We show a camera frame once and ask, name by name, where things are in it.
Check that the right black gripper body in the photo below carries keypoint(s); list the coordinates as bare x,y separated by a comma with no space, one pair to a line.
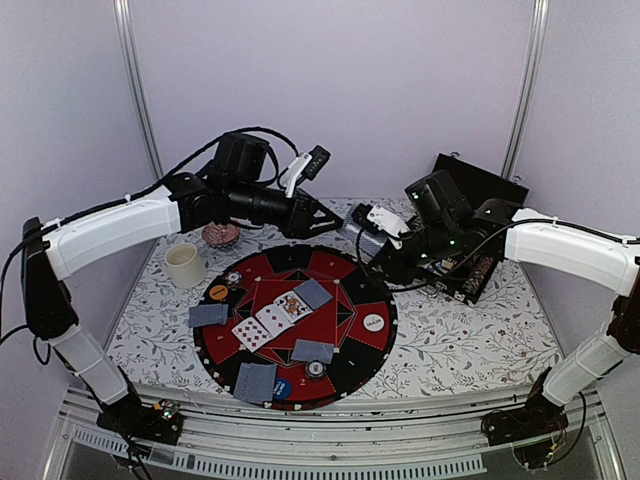
439,243

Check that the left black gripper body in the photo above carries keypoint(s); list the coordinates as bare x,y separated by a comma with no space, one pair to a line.
244,205

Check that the blue playing card deck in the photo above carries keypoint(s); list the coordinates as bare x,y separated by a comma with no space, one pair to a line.
370,245

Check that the face-down card mat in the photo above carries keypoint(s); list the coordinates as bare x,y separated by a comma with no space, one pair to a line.
313,294

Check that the face-up king card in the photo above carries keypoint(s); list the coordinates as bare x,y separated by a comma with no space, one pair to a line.
293,306

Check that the orange big blind button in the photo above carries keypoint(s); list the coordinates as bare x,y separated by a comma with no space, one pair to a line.
218,292

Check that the white dealer button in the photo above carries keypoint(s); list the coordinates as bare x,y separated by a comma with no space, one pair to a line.
374,323

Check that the face-down card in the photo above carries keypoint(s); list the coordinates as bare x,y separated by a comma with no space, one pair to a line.
310,350

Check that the face-up red diamonds card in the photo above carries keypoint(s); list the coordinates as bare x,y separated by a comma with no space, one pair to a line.
252,334

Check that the small poker chip stack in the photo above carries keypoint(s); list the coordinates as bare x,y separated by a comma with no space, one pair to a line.
315,370

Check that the blue small blind button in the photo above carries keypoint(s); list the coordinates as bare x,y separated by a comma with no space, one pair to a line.
282,389

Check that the face-down card front seat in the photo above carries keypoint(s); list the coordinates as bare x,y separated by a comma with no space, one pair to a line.
242,392

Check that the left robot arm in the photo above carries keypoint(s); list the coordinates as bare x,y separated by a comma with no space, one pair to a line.
57,255

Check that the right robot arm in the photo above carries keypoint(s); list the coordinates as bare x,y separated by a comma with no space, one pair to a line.
603,289

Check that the boxed texas holdem cards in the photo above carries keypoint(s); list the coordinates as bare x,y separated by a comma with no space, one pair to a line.
441,267

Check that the red patterned small bowl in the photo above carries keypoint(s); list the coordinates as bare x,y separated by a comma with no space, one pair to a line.
220,236

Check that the black poker chip case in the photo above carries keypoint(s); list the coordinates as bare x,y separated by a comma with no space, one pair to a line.
494,200

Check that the chip row outer right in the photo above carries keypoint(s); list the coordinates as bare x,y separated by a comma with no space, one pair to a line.
476,280

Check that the cream ceramic cup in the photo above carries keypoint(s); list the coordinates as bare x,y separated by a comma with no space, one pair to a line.
185,266

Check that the round red black poker mat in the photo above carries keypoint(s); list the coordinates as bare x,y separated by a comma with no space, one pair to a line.
358,354

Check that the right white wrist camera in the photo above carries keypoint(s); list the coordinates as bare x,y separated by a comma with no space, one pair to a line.
377,220

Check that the right aluminium frame post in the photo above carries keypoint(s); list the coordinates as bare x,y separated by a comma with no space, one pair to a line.
533,56

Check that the aluminium frame post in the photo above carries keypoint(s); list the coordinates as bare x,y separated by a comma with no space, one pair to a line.
533,56
124,25

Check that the left aluminium frame post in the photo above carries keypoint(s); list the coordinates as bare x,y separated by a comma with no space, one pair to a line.
124,25

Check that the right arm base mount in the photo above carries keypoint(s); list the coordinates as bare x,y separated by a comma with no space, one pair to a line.
537,417

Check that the aluminium front rail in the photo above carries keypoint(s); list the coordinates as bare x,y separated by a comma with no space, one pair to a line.
406,438

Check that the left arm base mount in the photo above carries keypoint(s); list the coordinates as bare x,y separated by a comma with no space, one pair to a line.
131,419

